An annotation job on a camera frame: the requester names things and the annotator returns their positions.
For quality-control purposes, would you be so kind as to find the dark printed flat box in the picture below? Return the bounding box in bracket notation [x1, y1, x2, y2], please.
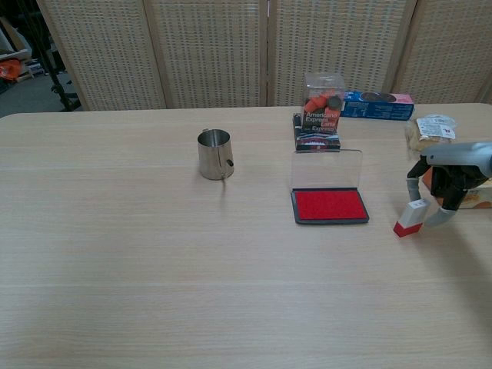
[292, 112, 342, 151]

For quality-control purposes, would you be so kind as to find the stainless steel cup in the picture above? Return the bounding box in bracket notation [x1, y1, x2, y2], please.
[197, 129, 235, 181]

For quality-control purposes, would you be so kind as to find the clear coffee capsule box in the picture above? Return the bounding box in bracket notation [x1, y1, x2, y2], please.
[301, 71, 345, 135]

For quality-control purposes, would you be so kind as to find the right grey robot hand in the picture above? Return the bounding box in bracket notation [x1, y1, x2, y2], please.
[406, 141, 492, 228]

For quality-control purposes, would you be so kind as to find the red ink pad clear lid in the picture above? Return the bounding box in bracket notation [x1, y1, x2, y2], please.
[290, 148, 371, 226]

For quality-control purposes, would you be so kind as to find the orange wafer box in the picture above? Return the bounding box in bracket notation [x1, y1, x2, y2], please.
[421, 168, 492, 211]

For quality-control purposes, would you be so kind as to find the wooden woven folding screen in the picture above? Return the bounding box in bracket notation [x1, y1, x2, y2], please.
[36, 0, 492, 112]

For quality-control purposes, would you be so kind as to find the black tripod stand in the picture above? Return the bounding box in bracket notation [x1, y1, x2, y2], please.
[22, 0, 84, 112]

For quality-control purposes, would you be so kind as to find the red and white stamp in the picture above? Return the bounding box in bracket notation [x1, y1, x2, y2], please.
[392, 198, 428, 238]

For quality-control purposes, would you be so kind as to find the blue cookie box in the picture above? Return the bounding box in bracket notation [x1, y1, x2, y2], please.
[339, 90, 416, 121]

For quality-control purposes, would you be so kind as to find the clear bag of biscuits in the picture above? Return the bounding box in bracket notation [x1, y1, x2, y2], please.
[404, 113, 459, 153]

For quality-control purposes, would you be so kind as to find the orange bag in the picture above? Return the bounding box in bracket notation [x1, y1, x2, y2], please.
[0, 59, 21, 81]

